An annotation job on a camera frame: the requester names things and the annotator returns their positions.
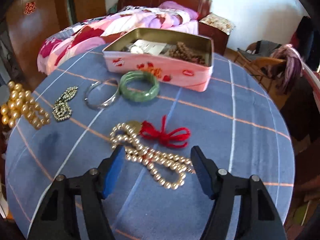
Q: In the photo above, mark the mauve scarf on chair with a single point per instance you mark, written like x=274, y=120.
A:
x=293, y=66

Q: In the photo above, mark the purple pillow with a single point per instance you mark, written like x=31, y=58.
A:
x=175, y=6

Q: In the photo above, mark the bed with pink sheet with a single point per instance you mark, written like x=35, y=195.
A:
x=120, y=27

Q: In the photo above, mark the white paper leaflet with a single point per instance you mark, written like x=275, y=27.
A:
x=147, y=47

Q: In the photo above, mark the pink tin box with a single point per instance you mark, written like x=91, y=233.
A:
x=186, y=61

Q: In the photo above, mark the pink patchwork quilt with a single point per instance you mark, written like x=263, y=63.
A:
x=100, y=30

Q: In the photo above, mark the wicker chair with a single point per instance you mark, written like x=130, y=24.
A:
x=264, y=69

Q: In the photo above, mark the silver bangle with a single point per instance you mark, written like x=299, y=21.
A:
x=102, y=94

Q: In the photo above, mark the hanging dark coats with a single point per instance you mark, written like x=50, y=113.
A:
x=302, y=39

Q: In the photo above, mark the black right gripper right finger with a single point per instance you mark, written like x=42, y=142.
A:
x=245, y=199

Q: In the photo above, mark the green jade bangle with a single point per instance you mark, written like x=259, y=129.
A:
x=139, y=86

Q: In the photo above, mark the dark wooden desk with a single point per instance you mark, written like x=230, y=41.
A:
x=301, y=114

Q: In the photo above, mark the floral cloth on nightstand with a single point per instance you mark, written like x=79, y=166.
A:
x=218, y=22

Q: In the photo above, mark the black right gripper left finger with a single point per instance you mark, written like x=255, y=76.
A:
x=56, y=217

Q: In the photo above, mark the wooden nightstand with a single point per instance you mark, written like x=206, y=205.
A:
x=219, y=38

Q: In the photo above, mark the grey garment on chair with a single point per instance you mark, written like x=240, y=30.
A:
x=262, y=48

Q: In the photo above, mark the wooden wardrobe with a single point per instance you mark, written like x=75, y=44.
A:
x=30, y=22

